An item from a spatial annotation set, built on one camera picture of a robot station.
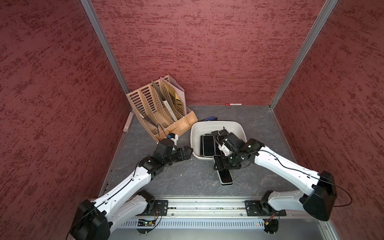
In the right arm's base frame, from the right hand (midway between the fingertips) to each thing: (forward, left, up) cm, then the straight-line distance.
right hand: (221, 170), depth 74 cm
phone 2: (+9, +1, +7) cm, 11 cm away
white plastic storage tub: (+36, +10, -12) cm, 39 cm away
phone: (+20, +4, -13) cm, 25 cm away
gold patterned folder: (+43, +25, +15) cm, 52 cm away
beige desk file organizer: (+51, +41, -9) cm, 66 cm away
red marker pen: (+60, -20, -13) cm, 65 cm away
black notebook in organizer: (+44, +48, -10) cm, 66 cm away
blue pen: (+43, +1, -11) cm, 45 cm away
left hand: (+9, +18, +1) cm, 20 cm away
